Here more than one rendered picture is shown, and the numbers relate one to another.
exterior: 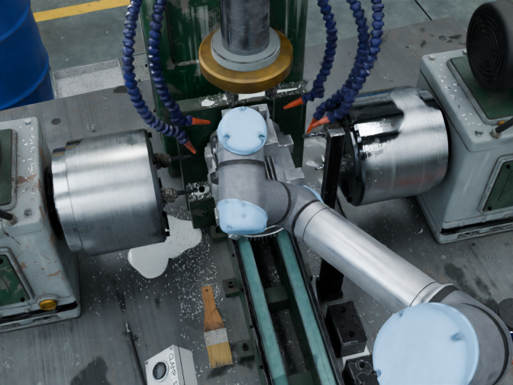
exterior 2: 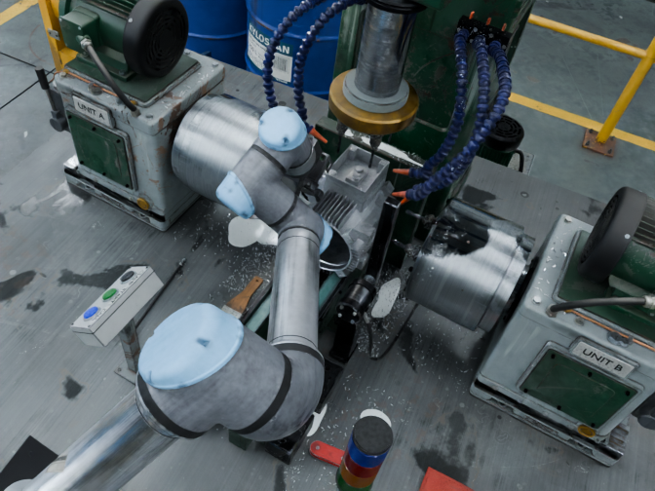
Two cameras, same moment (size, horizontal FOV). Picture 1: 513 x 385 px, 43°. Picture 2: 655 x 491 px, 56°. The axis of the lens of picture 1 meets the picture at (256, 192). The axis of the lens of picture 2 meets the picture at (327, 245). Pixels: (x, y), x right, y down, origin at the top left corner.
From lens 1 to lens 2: 53 cm
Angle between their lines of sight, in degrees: 21
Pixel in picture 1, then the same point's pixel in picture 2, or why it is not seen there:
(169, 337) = (201, 289)
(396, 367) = (161, 337)
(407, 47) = not seen: hidden behind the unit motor
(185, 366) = (145, 287)
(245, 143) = (269, 135)
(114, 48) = not seen: hidden behind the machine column
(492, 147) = (541, 323)
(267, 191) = (267, 189)
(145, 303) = (210, 256)
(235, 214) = (226, 185)
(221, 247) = not seen: hidden behind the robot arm
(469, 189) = (512, 356)
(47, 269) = (150, 173)
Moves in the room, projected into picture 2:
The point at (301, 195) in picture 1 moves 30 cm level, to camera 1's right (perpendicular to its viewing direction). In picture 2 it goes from (303, 218) to (443, 322)
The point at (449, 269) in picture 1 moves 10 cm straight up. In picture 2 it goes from (456, 417) to (469, 396)
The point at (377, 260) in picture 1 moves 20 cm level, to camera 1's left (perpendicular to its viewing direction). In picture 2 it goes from (289, 294) to (201, 222)
